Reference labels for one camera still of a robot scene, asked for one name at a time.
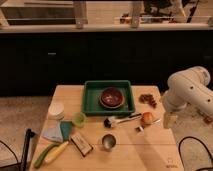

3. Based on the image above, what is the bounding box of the metal cup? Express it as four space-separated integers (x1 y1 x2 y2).
102 134 116 150

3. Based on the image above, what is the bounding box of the black stand pole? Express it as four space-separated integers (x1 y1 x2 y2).
20 129 35 171

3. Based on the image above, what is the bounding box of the green plastic tray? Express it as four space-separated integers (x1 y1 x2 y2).
82 80 135 116

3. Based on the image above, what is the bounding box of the small green cup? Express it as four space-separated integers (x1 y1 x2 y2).
72 112 86 128

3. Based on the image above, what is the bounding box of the dark red grape bunch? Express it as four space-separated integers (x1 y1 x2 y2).
139 94 157 108

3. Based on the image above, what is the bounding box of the green cucumber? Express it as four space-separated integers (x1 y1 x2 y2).
33 143 59 169

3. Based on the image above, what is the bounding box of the black cable left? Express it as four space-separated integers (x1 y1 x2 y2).
0 139 22 169

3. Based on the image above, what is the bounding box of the small dark metal clip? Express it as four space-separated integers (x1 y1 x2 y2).
135 126 144 132

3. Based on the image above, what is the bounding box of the teal sponge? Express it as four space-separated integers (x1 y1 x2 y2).
60 121 72 141

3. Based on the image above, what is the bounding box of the black cable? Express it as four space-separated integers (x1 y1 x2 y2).
178 136 213 171
0 139 22 169

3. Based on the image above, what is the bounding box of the black cable right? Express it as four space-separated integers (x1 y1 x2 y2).
178 136 213 171

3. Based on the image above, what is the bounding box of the yellow corn cob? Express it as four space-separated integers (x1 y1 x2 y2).
44 141 69 164

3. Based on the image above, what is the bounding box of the brown rectangular box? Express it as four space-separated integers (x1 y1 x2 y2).
71 132 93 157

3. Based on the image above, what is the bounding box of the dark red bowl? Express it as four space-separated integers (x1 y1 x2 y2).
99 87 125 109

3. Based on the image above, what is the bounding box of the orange peach fruit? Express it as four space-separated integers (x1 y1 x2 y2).
141 112 154 125

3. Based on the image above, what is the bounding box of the light blue cloth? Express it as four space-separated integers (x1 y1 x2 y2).
42 123 63 143

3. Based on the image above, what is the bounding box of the black and white brush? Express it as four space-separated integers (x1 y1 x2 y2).
104 113 142 128

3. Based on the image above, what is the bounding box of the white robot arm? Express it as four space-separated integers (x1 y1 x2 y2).
162 66 213 129

